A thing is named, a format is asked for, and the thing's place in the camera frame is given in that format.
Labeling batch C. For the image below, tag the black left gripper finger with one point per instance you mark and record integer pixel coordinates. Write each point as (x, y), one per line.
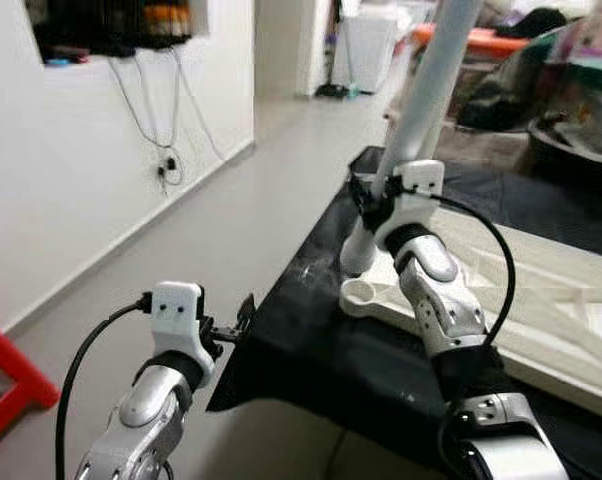
(247, 315)

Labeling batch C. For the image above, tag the black power adapter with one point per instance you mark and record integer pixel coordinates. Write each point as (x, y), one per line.
(167, 163)

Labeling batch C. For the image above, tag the white bucket with orange lid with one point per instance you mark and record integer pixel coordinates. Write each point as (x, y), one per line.
(169, 20)

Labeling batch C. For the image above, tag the white plastic children table top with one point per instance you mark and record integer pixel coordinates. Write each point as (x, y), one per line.
(551, 300)

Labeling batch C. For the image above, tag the black cap with yellow print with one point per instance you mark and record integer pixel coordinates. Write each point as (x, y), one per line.
(541, 22)

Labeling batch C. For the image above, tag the black bag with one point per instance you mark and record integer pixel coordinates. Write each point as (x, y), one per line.
(511, 90)

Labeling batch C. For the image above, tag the clear container with green lid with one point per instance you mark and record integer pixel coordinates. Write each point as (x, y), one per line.
(601, 100)

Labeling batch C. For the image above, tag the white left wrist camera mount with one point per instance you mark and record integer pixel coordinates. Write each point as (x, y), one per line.
(176, 315)

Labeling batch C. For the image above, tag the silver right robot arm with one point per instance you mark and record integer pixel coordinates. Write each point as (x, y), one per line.
(446, 310)

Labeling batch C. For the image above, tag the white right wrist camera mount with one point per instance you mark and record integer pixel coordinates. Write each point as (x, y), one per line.
(416, 205)

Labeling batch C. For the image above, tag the mop with green head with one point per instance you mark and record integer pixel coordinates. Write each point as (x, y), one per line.
(333, 90)

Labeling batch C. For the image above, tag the white chest appliance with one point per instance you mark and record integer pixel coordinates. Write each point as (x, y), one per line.
(366, 50)

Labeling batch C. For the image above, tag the beige table cover cloth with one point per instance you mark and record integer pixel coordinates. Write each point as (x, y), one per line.
(481, 145)

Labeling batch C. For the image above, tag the black router with antennas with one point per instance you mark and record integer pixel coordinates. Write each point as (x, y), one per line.
(81, 30)

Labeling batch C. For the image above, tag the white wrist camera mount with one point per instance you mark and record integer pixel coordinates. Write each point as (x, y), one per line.
(416, 205)
(176, 315)

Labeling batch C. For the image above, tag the red plastic stool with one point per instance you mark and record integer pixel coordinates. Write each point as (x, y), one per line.
(21, 390)

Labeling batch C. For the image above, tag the black wok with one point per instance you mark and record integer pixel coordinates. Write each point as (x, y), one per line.
(571, 150)

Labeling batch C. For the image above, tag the black tablecloth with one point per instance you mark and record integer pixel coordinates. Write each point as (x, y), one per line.
(311, 350)

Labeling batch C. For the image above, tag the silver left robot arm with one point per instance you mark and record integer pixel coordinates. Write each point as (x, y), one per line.
(146, 420)

